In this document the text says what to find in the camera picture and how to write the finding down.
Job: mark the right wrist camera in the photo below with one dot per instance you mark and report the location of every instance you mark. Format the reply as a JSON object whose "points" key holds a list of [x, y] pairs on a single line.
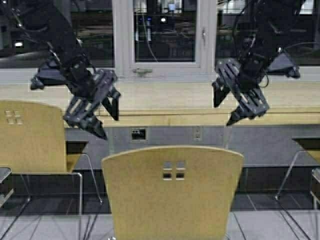
{"points": [[284, 65]]}

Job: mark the wall power outlet box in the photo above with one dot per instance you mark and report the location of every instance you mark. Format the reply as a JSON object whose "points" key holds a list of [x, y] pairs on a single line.
{"points": [[139, 134]]}

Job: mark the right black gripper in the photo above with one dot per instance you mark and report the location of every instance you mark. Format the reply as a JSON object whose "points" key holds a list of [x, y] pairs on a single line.
{"points": [[251, 100]]}

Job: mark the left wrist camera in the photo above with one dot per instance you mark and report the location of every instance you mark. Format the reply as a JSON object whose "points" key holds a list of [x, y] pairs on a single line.
{"points": [[48, 74]]}

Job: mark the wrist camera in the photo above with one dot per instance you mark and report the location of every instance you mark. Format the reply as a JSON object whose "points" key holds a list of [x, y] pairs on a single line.
{"points": [[48, 74], [284, 65]]}

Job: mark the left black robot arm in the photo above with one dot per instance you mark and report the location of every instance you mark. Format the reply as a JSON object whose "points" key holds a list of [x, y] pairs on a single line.
{"points": [[42, 22]]}

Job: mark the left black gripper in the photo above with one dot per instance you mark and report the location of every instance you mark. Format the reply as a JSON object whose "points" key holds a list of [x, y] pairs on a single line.
{"points": [[81, 110]]}

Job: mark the long wooden counter table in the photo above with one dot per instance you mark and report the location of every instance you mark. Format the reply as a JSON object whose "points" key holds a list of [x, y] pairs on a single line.
{"points": [[181, 104]]}

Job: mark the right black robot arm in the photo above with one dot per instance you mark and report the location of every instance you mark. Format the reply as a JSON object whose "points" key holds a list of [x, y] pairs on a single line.
{"points": [[262, 52]]}

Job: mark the white wall socket plate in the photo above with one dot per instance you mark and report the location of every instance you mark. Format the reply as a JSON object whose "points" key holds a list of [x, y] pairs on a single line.
{"points": [[197, 133]]}

